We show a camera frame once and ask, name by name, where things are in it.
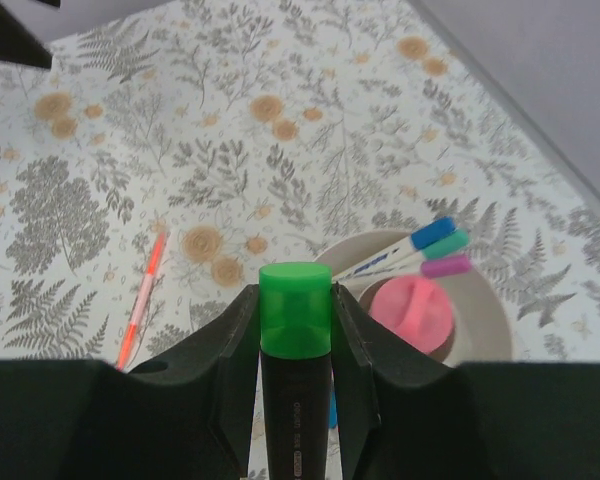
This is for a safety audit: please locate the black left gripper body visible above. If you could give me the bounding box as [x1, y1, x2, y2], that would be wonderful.
[0, 2, 53, 69]

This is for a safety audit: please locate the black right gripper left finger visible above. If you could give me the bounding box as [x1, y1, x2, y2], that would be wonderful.
[129, 286, 260, 475]

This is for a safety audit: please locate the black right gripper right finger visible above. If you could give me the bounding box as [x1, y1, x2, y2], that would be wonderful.
[331, 285, 453, 479]

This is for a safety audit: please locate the pink capped glue bottle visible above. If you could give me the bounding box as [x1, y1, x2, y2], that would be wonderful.
[359, 275, 455, 362]

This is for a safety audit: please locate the black highlighter green cap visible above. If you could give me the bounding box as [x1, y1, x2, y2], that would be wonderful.
[259, 262, 332, 479]

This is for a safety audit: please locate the white marker purple cap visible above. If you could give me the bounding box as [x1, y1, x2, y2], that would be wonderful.
[420, 254, 472, 278]

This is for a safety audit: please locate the orange pink pen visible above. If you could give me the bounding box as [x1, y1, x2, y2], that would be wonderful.
[116, 230, 167, 370]

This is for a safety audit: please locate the white marker teal cap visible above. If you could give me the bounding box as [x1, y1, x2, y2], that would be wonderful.
[334, 227, 469, 281]

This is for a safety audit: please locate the black highlighter blue cap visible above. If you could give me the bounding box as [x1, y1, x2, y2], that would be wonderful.
[329, 389, 338, 429]

